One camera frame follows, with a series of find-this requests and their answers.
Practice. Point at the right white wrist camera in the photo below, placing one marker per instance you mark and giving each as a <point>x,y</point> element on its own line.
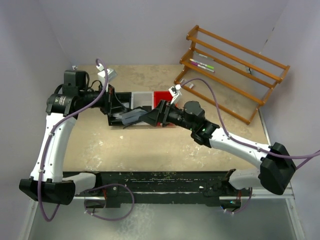
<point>176,94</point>

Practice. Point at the grey marker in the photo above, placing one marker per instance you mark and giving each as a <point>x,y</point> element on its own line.
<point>204,56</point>

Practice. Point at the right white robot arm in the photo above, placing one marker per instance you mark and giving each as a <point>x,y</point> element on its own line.
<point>273,165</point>

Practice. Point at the black card holder wallet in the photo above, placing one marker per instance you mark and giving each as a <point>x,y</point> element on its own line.
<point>132,117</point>

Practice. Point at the red plastic bin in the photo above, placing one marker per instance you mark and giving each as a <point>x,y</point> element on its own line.
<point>159,96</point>

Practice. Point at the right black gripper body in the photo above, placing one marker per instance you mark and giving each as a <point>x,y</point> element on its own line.
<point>171,113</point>

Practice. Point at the wooden tiered rack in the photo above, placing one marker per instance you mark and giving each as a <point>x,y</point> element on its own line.
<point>231,64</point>

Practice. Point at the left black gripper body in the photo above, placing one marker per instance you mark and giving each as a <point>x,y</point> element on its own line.
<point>109,96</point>

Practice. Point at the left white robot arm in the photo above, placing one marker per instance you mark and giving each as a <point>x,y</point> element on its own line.
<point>55,140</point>

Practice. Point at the white plastic bin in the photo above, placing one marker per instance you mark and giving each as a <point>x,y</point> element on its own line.
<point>142,98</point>

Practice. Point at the green capped marker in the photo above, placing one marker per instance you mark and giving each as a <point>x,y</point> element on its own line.
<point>201,63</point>

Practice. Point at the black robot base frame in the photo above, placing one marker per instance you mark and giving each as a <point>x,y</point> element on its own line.
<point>209,188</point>

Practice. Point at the black plastic bin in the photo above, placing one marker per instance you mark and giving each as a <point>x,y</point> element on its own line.
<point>115,119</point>

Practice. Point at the pink marker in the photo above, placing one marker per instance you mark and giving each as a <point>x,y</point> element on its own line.
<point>203,67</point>

